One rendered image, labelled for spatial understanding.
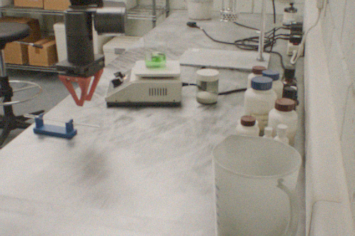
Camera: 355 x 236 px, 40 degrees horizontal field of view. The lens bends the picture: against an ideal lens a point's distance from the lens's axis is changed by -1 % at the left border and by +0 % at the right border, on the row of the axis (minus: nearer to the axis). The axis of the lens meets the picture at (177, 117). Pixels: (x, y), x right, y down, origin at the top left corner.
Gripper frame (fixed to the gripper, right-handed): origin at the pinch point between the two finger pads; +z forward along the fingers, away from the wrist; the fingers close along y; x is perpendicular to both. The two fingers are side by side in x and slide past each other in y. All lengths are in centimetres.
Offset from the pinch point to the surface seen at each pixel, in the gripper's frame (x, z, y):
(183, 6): 67, 30, 265
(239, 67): -21, 8, 62
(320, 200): -52, -2, -26
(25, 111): 140, 85, 160
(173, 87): -12.0, 4.0, 24.9
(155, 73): -7.3, 0.4, 23.6
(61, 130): 6.0, 8.1, -0.7
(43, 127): 10.8, 8.1, -0.5
